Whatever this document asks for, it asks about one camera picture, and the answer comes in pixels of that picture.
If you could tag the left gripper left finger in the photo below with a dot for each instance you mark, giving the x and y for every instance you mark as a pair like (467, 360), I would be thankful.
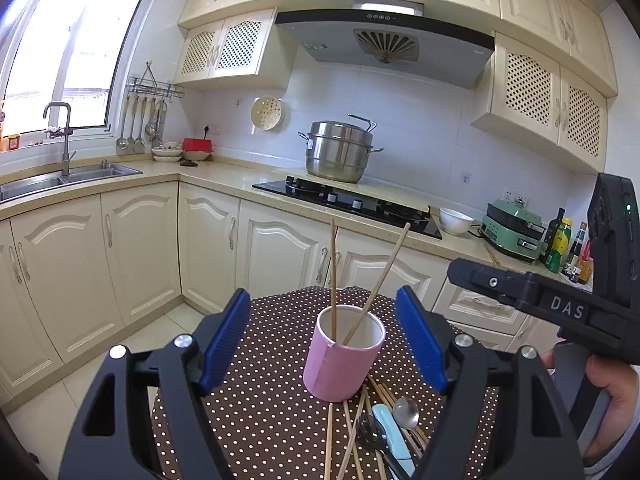
(112, 436)

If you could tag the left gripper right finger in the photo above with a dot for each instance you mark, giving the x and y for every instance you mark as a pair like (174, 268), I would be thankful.
(532, 436)

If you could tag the wooden chopstick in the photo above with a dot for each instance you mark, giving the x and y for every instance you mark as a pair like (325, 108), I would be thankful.
(384, 395)
(359, 409)
(333, 254)
(377, 286)
(351, 448)
(328, 450)

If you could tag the silver metal spoon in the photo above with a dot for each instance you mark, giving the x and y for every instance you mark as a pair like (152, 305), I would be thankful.
(406, 413)

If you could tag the kitchen faucet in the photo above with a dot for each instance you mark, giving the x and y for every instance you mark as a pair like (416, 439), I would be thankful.
(63, 133)

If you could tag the person's right hand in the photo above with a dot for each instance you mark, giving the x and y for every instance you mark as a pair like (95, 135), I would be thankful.
(602, 398)

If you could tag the green oil bottle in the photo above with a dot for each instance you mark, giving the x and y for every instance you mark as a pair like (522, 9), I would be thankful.
(559, 245)

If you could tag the green electric cooker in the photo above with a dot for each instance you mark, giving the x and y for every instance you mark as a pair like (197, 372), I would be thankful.
(513, 229)

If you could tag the light blue utensil case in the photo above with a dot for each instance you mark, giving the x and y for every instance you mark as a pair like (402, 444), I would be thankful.
(395, 440)

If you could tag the brown polka dot tablecloth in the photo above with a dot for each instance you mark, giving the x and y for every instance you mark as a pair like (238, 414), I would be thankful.
(266, 422)

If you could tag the white bowl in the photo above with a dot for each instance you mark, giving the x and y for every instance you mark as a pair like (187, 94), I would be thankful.
(454, 222)

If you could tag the pink utensil holder cup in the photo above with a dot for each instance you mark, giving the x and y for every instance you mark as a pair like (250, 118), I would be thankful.
(334, 371)

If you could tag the wooden chopstick in cup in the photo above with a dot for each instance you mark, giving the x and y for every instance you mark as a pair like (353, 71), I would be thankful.
(377, 286)
(333, 254)

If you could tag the black gas stove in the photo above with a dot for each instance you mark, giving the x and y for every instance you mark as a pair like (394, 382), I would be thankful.
(364, 206)

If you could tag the steel sink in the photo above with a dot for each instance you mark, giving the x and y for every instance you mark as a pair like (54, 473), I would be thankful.
(45, 182)

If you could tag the red container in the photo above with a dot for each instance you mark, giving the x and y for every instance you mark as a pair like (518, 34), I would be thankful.
(195, 149)

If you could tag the stainless steel steamer pot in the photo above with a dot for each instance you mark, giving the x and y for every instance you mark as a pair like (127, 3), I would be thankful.
(339, 151)

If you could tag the hanging utensil rack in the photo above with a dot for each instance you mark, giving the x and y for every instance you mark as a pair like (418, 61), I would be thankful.
(144, 110)

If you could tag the range hood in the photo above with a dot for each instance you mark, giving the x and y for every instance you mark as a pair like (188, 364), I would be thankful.
(373, 34)

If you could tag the round perforated plate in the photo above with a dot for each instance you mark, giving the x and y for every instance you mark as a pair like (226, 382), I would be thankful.
(266, 113)

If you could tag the window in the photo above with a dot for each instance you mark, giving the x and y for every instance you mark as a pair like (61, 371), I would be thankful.
(61, 64)

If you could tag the black handled spoon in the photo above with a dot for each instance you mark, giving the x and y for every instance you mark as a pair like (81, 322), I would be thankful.
(371, 435)

